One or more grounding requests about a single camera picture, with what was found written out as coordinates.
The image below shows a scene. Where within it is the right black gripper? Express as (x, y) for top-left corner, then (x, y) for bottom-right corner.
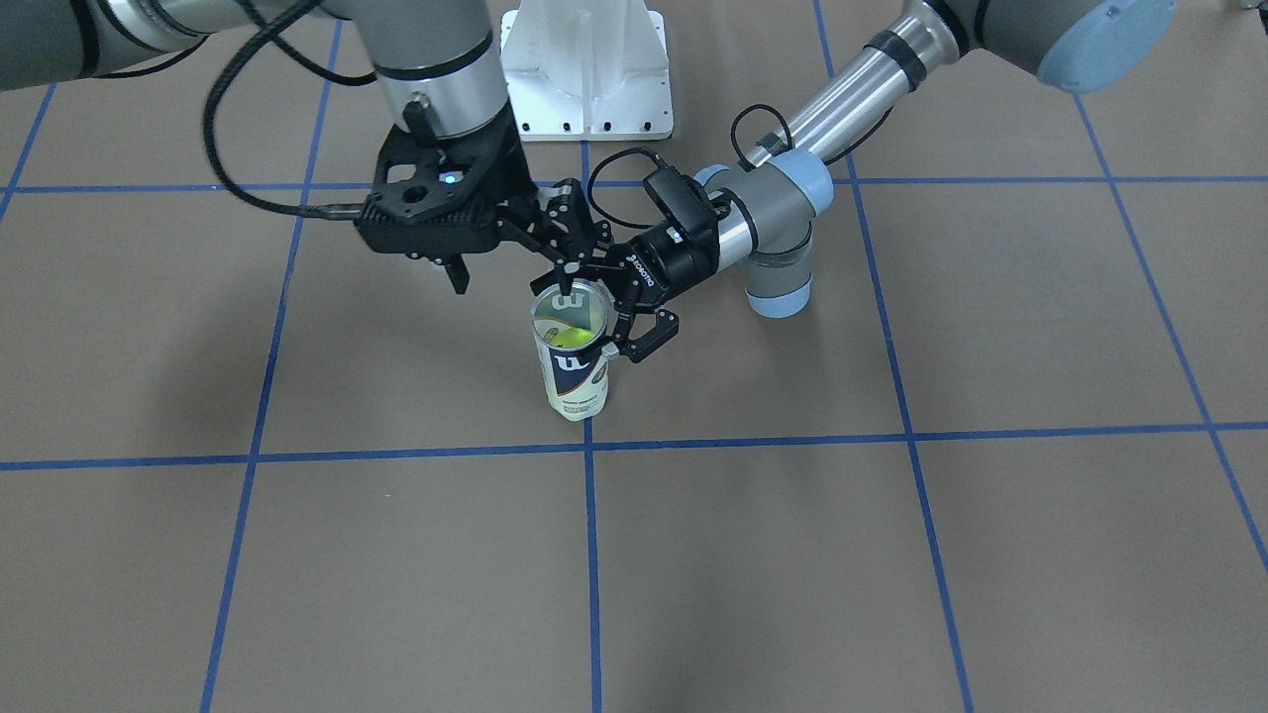
(355, 109), (611, 296)

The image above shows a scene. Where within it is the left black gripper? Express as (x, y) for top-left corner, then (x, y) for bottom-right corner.
(530, 223), (719, 362)

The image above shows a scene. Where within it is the clear tennis ball can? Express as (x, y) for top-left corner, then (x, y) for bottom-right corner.
(530, 280), (611, 422)

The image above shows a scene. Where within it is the yellow tennis ball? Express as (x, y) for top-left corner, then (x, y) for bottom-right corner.
(541, 325), (597, 351)

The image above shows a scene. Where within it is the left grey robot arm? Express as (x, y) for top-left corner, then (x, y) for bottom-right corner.
(530, 1), (1177, 362)

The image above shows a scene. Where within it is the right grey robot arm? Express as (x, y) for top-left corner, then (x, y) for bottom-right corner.
(3, 1), (616, 294)

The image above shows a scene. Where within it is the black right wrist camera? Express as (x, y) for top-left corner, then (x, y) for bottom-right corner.
(354, 127), (501, 260)

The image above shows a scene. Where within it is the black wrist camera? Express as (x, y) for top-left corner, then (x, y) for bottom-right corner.
(643, 166), (716, 252)
(354, 127), (501, 260)

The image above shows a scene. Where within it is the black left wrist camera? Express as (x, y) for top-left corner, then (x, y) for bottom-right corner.
(643, 166), (716, 252)

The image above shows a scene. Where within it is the white metal base plate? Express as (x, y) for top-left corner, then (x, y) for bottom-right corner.
(501, 1), (675, 142)

